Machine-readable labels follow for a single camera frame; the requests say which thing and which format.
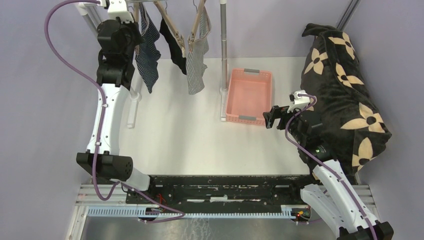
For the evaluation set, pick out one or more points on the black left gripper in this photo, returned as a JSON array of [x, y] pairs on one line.
[[134, 26]]

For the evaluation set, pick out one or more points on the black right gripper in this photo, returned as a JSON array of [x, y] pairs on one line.
[[278, 112]]

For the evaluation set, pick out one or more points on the navy striped underwear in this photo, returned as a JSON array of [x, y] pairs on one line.
[[147, 55]]

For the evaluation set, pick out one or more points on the wooden clip hanger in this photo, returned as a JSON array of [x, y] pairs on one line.
[[136, 14], [171, 25], [195, 25]]

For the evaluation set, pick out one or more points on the black underwear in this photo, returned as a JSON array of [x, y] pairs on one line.
[[176, 53]]

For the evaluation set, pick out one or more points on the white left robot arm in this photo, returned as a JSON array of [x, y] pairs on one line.
[[114, 75]]

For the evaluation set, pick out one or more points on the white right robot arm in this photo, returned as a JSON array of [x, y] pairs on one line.
[[339, 206]]

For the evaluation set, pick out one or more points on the pink plastic basket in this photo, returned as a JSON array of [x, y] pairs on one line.
[[250, 94]]

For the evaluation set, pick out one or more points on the silver clothes rack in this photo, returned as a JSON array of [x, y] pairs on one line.
[[84, 8]]

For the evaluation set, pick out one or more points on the grey striped boxer shorts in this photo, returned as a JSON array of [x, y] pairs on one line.
[[195, 67]]

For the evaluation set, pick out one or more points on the black floral blanket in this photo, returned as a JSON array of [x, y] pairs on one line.
[[352, 125]]

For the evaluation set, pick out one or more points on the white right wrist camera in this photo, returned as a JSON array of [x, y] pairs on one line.
[[300, 100]]

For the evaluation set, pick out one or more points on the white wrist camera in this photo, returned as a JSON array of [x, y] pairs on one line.
[[118, 10], [300, 100]]

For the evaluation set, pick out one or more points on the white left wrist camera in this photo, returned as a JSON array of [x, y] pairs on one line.
[[118, 10]]

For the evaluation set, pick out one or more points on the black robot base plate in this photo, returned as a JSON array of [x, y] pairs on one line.
[[237, 194]]

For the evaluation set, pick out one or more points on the aluminium frame rail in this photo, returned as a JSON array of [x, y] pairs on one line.
[[347, 14]]

